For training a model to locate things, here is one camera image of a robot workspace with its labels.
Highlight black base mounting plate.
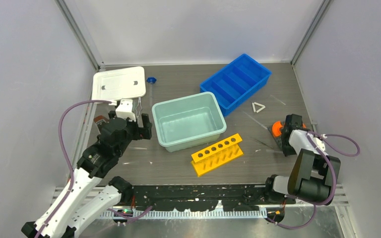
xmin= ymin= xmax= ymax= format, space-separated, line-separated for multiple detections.
xmin=129 ymin=183 xmax=296 ymax=213

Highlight white clay triangle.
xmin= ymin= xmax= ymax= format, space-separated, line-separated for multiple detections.
xmin=252 ymin=102 xmax=266 ymax=113

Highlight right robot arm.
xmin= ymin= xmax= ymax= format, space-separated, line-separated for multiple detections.
xmin=263 ymin=114 xmax=341 ymax=205

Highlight light green plastic tub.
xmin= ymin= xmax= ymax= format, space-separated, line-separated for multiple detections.
xmin=152 ymin=92 xmax=227 ymax=152

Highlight orange and grey stand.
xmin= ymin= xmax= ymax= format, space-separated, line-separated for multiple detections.
xmin=268 ymin=120 xmax=309 ymax=150

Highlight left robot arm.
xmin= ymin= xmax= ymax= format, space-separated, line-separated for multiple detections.
xmin=21 ymin=114 xmax=152 ymax=238

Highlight blue divided plastic bin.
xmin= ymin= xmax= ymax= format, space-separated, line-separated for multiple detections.
xmin=199 ymin=54 xmax=272 ymax=117

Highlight white tub lid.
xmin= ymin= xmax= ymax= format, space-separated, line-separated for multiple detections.
xmin=91 ymin=66 xmax=146 ymax=101

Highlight thin metal tweezers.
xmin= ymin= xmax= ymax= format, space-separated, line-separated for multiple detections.
xmin=252 ymin=138 xmax=274 ymax=149

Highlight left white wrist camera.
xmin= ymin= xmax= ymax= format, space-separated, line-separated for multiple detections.
xmin=115 ymin=99 xmax=136 ymax=122

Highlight yellow test tube rack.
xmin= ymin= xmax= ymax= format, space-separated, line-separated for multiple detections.
xmin=191 ymin=133 xmax=244 ymax=177

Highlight metal crucible tongs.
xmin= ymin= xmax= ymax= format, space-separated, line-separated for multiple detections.
xmin=135 ymin=97 xmax=142 ymax=121

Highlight test tube with blue cap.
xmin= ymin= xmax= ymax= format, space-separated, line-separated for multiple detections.
xmin=146 ymin=77 xmax=157 ymax=107

